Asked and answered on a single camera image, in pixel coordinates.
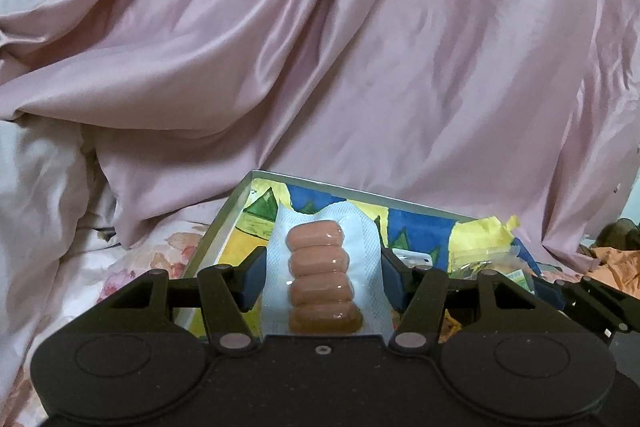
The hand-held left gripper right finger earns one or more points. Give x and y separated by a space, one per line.
392 279

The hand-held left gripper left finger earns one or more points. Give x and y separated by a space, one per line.
255 279

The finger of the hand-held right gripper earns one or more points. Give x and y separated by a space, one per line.
595 309

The clear sausage packet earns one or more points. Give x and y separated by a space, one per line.
320 267

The small green white packet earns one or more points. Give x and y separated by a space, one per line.
520 278

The white snack packet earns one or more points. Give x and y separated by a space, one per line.
415 257

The orange cloth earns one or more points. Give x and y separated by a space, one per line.
620 264

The dark green cloth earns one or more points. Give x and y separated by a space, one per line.
617 232

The pale yellow orange-striped packet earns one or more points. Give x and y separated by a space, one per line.
480 262

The floral bedsheet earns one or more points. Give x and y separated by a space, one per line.
150 252

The pink satin blanket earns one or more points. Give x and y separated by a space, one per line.
350 57

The pale pink quilt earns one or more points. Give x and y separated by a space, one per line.
40 207

